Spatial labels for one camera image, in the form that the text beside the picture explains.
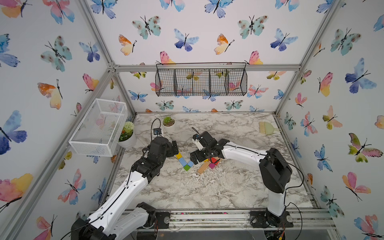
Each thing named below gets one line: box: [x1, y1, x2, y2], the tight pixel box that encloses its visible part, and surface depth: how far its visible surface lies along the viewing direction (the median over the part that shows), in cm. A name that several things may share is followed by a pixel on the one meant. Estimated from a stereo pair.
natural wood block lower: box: [198, 161, 211, 175], surface depth 93 cm
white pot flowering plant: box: [118, 121, 136, 149], surface depth 95 cm
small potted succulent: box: [162, 116, 176, 128], surface depth 106 cm
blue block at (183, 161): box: [179, 157, 187, 167], surface depth 96 cm
